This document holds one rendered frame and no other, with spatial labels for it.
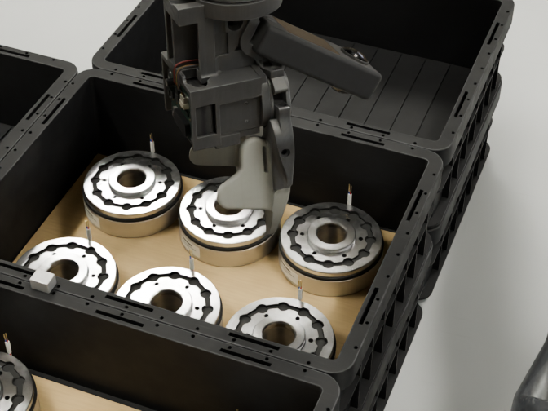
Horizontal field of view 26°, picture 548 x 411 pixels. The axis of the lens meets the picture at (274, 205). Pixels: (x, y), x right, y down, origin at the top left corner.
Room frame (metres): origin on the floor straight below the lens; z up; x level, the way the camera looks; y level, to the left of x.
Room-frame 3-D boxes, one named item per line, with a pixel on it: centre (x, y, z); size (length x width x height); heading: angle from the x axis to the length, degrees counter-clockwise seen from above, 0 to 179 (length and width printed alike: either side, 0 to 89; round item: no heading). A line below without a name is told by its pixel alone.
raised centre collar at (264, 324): (0.71, 0.00, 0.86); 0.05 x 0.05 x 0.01
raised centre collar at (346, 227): (0.84, -0.06, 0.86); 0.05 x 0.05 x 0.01
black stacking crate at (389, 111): (1.10, -0.04, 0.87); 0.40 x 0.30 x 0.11; 68
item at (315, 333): (0.71, 0.00, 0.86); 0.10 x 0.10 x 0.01
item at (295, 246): (0.84, -0.06, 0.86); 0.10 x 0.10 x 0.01
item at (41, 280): (0.71, 0.20, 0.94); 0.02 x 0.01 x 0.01; 68
